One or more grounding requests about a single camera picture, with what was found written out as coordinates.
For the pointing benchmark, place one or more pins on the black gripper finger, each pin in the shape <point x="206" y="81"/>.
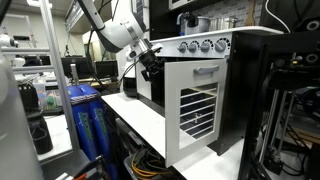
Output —
<point x="158" y="74"/>
<point x="145" y="75"/>

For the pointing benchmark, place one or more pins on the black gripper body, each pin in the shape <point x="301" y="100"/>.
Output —
<point x="149" y="60"/>

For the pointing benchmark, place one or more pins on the grey pot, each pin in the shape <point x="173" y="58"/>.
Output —
<point x="200" y="28"/>

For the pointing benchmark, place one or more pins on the white toy kitchen unit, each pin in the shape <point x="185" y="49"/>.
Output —
<point x="233" y="83"/>

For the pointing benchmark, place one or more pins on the silver pot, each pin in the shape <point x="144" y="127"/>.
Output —
<point x="225" y="24"/>

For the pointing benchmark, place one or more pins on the white and black cylindrical device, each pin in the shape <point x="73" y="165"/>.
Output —
<point x="130" y="86"/>

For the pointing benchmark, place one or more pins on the grey stove knob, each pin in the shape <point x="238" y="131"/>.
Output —
<point x="206" y="46"/>
<point x="220" y="45"/>
<point x="182" y="47"/>
<point x="193" y="46"/>

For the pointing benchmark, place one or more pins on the black computer monitor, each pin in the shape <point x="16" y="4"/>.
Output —
<point x="106" y="70"/>
<point x="76" y="68"/>

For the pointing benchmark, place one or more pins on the white freezer door dark window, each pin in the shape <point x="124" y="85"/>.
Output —
<point x="141" y="6"/>

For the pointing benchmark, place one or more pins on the white toy microwave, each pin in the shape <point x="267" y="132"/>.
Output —
<point x="180" y="3"/>

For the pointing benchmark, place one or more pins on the blue box green lettering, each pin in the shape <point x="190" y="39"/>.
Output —
<point x="85" y="130"/>
<point x="101" y="126"/>

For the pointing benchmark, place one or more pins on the overhead shelf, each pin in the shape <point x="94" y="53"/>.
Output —
<point x="75" y="16"/>

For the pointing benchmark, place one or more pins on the clear container green items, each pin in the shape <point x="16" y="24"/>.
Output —
<point x="50" y="100"/>

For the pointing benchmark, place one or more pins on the black orange-tipped tool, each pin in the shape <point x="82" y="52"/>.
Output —
<point x="90" y="166"/>

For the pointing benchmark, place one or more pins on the brown wooden utensil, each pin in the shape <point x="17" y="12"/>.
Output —
<point x="250" y="13"/>

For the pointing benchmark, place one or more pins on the black crate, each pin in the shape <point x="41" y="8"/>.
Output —
<point x="28" y="100"/>

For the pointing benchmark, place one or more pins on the black fabric pouch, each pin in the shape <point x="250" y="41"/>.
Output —
<point x="40" y="136"/>

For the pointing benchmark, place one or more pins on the ceiling light panel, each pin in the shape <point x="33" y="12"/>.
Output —
<point x="38" y="3"/>

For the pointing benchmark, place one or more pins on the white round device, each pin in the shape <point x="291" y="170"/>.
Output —
<point x="6" y="40"/>

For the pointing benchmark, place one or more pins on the grey aluminium post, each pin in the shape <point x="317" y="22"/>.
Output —
<point x="56" y="66"/>

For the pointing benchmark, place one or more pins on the black metal frame rack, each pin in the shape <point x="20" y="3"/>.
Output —
<point x="253" y="100"/>

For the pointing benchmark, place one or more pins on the horizontal aluminium rail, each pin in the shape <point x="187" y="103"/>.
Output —
<point x="26" y="51"/>
<point x="31" y="69"/>

